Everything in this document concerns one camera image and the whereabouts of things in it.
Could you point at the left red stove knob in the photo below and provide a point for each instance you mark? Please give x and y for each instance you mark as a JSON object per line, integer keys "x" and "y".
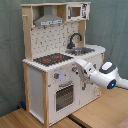
{"x": 56, "y": 76}

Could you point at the black toy stovetop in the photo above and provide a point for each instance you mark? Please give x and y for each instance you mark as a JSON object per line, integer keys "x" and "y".
{"x": 52, "y": 59}

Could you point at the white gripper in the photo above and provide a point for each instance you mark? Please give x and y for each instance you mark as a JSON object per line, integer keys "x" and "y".
{"x": 85, "y": 70}

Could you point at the wooden table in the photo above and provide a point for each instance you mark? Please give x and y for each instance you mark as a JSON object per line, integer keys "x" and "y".
{"x": 108, "y": 111}

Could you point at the wooden toy kitchen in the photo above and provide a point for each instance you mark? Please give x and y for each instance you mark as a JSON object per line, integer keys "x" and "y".
{"x": 46, "y": 40}

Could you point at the grey range hood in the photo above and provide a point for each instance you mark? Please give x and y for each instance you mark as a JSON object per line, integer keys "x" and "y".
{"x": 48, "y": 18}

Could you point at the white cabinet door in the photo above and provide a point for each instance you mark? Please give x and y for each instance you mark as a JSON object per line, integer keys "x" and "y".
{"x": 90, "y": 92}

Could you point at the toy oven door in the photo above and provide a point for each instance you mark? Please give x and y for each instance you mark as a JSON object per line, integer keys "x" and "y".
{"x": 63, "y": 98}

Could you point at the toy microwave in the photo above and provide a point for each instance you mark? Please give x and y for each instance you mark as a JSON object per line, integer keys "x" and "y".
{"x": 77, "y": 11}

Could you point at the grey toy sink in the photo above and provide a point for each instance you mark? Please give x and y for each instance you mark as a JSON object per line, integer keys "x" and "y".
{"x": 79, "y": 51}

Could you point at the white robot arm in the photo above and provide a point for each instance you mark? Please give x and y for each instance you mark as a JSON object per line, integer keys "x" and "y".
{"x": 107, "y": 76}

